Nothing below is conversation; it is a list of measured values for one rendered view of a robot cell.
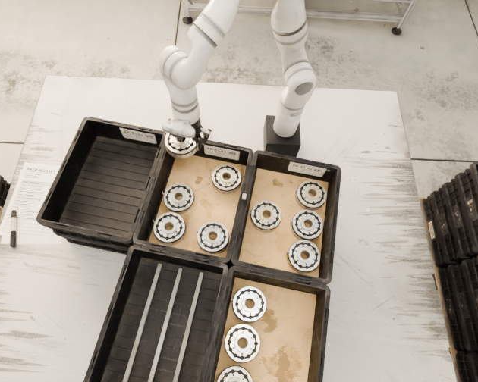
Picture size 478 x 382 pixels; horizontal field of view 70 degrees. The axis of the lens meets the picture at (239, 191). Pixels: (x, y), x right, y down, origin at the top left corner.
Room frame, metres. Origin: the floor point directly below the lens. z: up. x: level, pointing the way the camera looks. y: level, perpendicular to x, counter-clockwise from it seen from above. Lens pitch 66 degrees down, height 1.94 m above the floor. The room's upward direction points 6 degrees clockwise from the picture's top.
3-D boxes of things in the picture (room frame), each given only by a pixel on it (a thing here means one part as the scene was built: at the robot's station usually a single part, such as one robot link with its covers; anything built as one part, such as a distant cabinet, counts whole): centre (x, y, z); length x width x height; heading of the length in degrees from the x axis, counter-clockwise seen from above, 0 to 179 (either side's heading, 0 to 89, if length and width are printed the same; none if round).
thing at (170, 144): (0.57, 0.20, 1.01); 0.10 x 0.10 x 0.01
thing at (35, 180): (0.42, 0.74, 0.70); 0.33 x 0.23 x 0.01; 5
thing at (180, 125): (0.55, 0.17, 1.18); 0.11 x 0.09 x 0.06; 170
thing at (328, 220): (0.40, -0.17, 0.87); 0.40 x 0.30 x 0.11; 174
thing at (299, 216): (0.39, -0.24, 0.86); 0.10 x 0.10 x 0.01
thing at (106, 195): (0.46, 0.43, 0.87); 0.40 x 0.30 x 0.11; 174
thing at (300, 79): (0.80, -0.15, 1.05); 0.09 x 0.09 x 0.17; 20
